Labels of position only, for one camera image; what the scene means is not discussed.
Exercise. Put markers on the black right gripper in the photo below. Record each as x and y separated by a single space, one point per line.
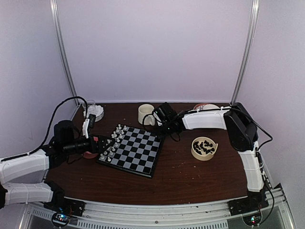
167 135

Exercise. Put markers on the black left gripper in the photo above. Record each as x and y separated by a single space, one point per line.
99 149

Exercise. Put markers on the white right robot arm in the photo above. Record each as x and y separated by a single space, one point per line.
241 129

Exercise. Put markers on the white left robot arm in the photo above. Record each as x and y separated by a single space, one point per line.
46 157

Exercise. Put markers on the white chess bishop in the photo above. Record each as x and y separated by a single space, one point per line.
114 135

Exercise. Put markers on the cream bowl of black pieces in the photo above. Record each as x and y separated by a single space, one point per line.
203 148

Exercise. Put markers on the pink bowl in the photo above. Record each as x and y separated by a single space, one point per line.
89 155

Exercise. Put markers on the white ribbed ceramic mug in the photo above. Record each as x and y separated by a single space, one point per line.
145 114

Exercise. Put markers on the floral patterned saucer plate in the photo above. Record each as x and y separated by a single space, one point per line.
204 106

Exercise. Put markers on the black and white chessboard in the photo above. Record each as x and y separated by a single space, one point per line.
137 153

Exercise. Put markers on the clear glass cup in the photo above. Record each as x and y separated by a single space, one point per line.
89 106

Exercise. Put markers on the aluminium front rail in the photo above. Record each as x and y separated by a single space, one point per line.
209 215

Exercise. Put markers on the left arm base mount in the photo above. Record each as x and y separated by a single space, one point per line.
66 212

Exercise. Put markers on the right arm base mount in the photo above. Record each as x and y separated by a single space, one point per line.
249 209

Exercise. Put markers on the aluminium frame post right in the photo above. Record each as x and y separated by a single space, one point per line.
247 48

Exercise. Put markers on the aluminium frame post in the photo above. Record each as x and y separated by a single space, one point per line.
247 48
63 55

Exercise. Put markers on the aluminium frame post left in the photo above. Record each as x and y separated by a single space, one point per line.
63 55

